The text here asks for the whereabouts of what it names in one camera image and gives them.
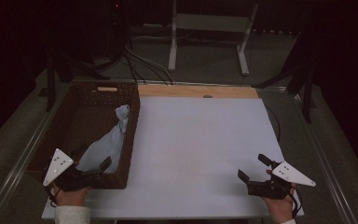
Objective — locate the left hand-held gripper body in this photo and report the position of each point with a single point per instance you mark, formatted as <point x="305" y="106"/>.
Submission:
<point x="74" y="180"/>

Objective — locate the person's left hand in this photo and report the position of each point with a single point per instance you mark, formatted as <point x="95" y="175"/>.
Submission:
<point x="71" y="198"/>

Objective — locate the light blue tank top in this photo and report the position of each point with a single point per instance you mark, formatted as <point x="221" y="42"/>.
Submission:
<point x="105" y="146"/>

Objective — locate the black tripod stand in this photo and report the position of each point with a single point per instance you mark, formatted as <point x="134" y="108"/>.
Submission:
<point x="307" y="93"/>
<point x="50" y="84"/>

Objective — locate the white table board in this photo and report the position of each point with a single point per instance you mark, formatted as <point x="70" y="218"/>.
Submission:
<point x="199" y="140"/>

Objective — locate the black equipment stand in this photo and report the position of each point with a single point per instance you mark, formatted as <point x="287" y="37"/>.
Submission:
<point x="118" y="28"/>

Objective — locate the wooden board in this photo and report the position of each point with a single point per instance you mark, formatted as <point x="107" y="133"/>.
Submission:
<point x="174" y="91"/>

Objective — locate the brown wicker basket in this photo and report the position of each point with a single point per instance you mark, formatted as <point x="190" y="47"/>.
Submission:
<point x="84" y="121"/>

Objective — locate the white metal stand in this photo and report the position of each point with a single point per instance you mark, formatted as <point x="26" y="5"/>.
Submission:
<point x="211" y="22"/>

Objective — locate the person's right hand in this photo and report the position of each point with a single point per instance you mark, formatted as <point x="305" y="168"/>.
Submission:
<point x="281" y="208"/>

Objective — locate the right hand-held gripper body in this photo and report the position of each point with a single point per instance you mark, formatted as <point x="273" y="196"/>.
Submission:
<point x="270" y="188"/>

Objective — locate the metal table frame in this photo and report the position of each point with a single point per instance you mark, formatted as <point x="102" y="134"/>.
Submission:
<point x="21" y="161"/>

